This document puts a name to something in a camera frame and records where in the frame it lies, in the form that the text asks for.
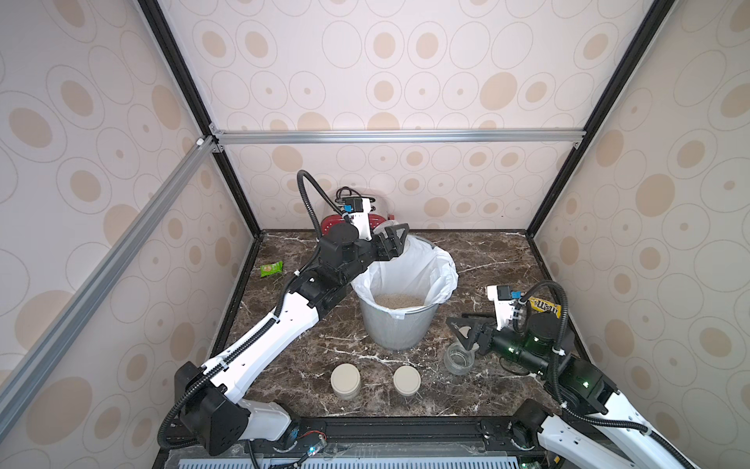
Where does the aluminium left side rail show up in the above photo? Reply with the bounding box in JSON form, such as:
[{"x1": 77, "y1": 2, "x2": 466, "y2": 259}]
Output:
[{"x1": 1, "y1": 136, "x2": 217, "y2": 439}]

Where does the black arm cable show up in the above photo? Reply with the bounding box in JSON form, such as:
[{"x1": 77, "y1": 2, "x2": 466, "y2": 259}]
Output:
[
  {"x1": 156, "y1": 169, "x2": 347, "y2": 453},
  {"x1": 512, "y1": 279, "x2": 698, "y2": 469}
]

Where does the black vertical frame post right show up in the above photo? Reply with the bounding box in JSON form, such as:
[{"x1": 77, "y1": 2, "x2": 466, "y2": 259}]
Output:
[{"x1": 525, "y1": 0, "x2": 678, "y2": 240}]

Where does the grey mesh waste bin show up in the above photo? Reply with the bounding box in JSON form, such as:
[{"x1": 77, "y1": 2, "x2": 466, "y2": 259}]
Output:
[{"x1": 359, "y1": 294, "x2": 439, "y2": 351}]

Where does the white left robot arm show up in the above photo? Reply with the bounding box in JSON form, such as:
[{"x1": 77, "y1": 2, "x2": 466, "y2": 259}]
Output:
[{"x1": 157, "y1": 222, "x2": 409, "y2": 456}]

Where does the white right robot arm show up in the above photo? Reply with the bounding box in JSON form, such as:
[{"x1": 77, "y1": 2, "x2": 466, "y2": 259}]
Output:
[{"x1": 446, "y1": 313, "x2": 694, "y2": 468}]

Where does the glass jar with rice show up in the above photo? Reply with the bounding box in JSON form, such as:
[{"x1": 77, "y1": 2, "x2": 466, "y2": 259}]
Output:
[{"x1": 443, "y1": 343, "x2": 475, "y2": 376}]

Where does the white plastic bin liner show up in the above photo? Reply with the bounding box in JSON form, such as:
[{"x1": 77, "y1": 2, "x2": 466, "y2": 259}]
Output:
[{"x1": 352, "y1": 234, "x2": 458, "y2": 320}]

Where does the red polka dot toaster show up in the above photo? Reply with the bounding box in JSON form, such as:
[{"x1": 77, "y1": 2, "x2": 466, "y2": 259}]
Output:
[{"x1": 320, "y1": 195, "x2": 396, "y2": 235}]

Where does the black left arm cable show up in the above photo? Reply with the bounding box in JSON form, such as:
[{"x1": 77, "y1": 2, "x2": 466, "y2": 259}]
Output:
[{"x1": 156, "y1": 169, "x2": 347, "y2": 453}]

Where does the black vertical frame post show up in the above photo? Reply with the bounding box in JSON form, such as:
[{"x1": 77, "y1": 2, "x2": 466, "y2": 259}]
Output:
[
  {"x1": 137, "y1": 0, "x2": 263, "y2": 238},
  {"x1": 525, "y1": 0, "x2": 678, "y2": 240}
]

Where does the green snack packet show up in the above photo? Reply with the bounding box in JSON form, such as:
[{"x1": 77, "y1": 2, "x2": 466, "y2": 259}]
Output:
[{"x1": 260, "y1": 261, "x2": 283, "y2": 277}]

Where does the aluminium horizontal back rail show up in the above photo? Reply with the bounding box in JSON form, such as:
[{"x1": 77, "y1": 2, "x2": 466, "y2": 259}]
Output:
[{"x1": 215, "y1": 128, "x2": 586, "y2": 146}]

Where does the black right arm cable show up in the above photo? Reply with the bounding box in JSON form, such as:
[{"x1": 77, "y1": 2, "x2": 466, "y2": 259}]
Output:
[{"x1": 512, "y1": 279, "x2": 698, "y2": 469}]

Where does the yellow candy packet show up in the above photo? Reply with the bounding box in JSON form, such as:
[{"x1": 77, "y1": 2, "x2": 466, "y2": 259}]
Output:
[{"x1": 529, "y1": 296, "x2": 562, "y2": 319}]

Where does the beige lidded jar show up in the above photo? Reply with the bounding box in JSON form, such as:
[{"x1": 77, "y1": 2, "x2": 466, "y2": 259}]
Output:
[
  {"x1": 330, "y1": 363, "x2": 361, "y2": 400},
  {"x1": 372, "y1": 220, "x2": 396, "y2": 235}
]

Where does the black vertical frame post left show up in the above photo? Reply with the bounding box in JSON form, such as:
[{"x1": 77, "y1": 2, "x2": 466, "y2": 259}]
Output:
[{"x1": 137, "y1": 0, "x2": 263, "y2": 238}]

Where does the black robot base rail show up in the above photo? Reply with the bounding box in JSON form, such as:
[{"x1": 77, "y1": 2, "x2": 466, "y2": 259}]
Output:
[{"x1": 151, "y1": 401, "x2": 570, "y2": 469}]

